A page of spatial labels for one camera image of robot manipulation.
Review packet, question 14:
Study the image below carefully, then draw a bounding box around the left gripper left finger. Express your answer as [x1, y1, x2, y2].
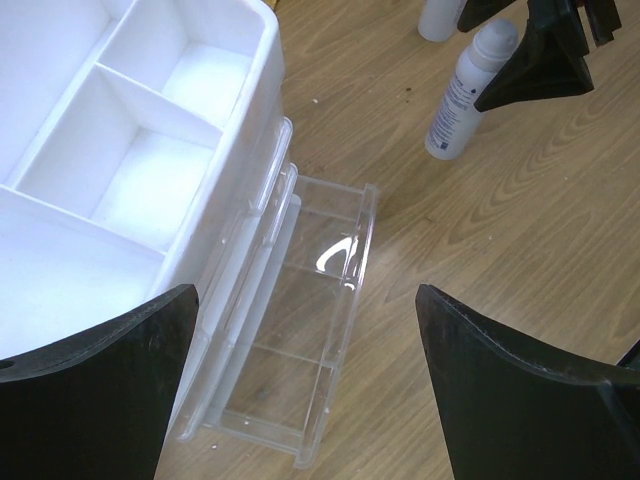
[1, 284, 199, 479]

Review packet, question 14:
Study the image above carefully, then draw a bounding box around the short white bottle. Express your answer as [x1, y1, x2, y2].
[425, 19, 519, 160]

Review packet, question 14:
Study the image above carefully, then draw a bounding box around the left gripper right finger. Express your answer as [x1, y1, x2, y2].
[415, 284, 639, 479]

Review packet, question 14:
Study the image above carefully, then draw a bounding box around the tall white bottle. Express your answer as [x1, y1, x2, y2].
[418, 0, 467, 42]

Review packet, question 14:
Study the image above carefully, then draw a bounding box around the white drawer organizer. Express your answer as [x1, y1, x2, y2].
[1, 1, 377, 468]

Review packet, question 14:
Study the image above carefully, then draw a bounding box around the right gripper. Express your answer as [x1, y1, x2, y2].
[455, 0, 623, 113]

